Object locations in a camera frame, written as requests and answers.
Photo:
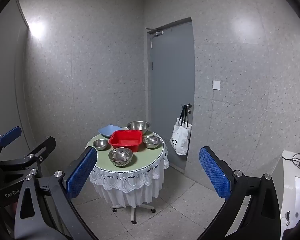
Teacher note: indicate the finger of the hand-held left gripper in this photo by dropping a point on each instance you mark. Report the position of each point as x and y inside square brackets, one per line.
[41, 150]
[10, 135]

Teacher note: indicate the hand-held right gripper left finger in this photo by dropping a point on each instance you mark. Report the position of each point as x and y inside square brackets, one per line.
[81, 173]

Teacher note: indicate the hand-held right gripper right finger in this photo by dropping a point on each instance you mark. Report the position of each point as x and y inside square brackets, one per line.
[215, 173]

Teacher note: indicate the small steel bowl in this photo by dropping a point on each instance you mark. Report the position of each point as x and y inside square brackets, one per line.
[100, 143]
[152, 141]

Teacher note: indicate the medium steel bowl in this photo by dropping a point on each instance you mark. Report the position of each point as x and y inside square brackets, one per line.
[120, 156]

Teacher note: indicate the blue plate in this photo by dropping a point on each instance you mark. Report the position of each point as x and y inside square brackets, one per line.
[107, 130]

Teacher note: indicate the red plastic basin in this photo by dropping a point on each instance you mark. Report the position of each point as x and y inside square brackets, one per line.
[125, 140]

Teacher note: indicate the large steel bowl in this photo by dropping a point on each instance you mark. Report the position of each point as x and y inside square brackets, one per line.
[138, 127]

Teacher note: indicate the white tote bag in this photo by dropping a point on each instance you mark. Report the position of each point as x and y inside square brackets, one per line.
[180, 140]

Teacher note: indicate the white wheeled table base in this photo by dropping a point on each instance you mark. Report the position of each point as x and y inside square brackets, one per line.
[133, 212]

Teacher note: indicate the round table with white cloth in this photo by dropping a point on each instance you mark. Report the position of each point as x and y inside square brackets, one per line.
[145, 156]

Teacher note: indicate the grey door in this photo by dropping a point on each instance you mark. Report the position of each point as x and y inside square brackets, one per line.
[170, 80]

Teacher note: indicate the metal door closer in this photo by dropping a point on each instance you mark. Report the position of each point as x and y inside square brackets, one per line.
[156, 32]

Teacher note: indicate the white light switch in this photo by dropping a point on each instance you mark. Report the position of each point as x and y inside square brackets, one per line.
[216, 85]

